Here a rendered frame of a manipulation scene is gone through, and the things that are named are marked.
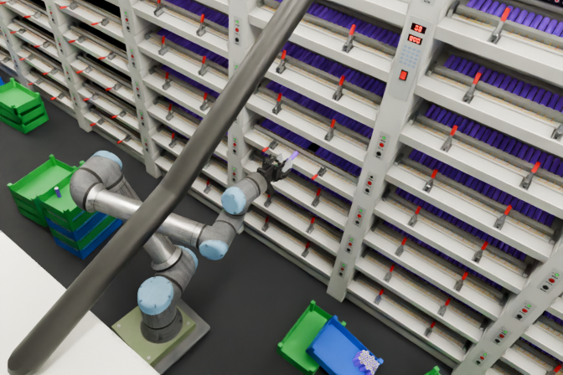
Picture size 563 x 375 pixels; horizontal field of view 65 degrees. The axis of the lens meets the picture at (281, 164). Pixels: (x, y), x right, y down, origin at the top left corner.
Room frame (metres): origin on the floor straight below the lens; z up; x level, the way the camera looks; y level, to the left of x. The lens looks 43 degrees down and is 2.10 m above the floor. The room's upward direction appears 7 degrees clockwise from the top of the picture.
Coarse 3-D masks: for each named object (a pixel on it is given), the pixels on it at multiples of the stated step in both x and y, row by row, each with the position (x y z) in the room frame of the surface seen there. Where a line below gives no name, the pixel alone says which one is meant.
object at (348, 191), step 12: (252, 120) 1.68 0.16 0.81; (264, 120) 1.72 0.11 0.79; (252, 132) 1.64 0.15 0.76; (252, 144) 1.61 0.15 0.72; (264, 144) 1.58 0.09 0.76; (276, 156) 1.53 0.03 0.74; (288, 156) 1.51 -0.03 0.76; (300, 156) 1.51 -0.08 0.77; (300, 168) 1.46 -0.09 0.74; (312, 168) 1.45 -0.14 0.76; (324, 180) 1.39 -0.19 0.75; (336, 180) 1.39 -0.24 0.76; (336, 192) 1.36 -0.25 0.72; (348, 192) 1.33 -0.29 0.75
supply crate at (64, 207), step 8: (56, 184) 1.52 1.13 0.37; (64, 184) 1.55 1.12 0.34; (48, 192) 1.47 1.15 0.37; (64, 192) 1.51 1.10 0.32; (40, 200) 1.40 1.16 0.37; (48, 200) 1.45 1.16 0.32; (56, 200) 1.45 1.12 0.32; (64, 200) 1.46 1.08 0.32; (72, 200) 1.47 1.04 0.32; (48, 208) 1.39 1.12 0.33; (56, 208) 1.36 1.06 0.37; (64, 208) 1.35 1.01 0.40; (72, 208) 1.41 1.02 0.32; (80, 208) 1.40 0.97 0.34; (64, 216) 1.34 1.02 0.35; (72, 216) 1.35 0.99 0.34
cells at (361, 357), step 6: (360, 354) 0.95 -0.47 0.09; (366, 354) 0.96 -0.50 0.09; (354, 360) 0.94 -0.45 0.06; (360, 360) 0.93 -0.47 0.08; (366, 360) 0.93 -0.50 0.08; (372, 360) 0.94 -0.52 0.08; (354, 366) 0.92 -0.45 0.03; (360, 366) 0.92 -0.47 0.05; (366, 366) 0.91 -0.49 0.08; (372, 366) 0.91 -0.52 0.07; (366, 372) 0.90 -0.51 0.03; (372, 372) 0.88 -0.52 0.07
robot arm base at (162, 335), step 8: (176, 312) 0.99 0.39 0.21; (176, 320) 0.97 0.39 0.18; (144, 328) 0.92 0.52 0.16; (152, 328) 0.90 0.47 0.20; (160, 328) 0.91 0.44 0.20; (168, 328) 0.92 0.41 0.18; (176, 328) 0.94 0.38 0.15; (144, 336) 0.90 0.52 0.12; (152, 336) 0.89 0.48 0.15; (160, 336) 0.90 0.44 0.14; (168, 336) 0.90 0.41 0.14
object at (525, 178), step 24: (408, 120) 1.30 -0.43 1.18; (432, 120) 1.29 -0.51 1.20; (456, 120) 1.32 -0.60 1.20; (408, 144) 1.25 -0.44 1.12; (432, 144) 1.21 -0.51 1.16; (456, 144) 1.21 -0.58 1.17; (480, 144) 1.19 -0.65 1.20; (504, 144) 1.19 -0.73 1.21; (528, 144) 1.20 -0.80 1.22; (480, 168) 1.12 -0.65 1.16; (504, 168) 1.12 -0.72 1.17; (528, 168) 1.10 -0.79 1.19; (552, 168) 1.10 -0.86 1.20; (528, 192) 1.03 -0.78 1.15; (552, 192) 1.03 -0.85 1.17
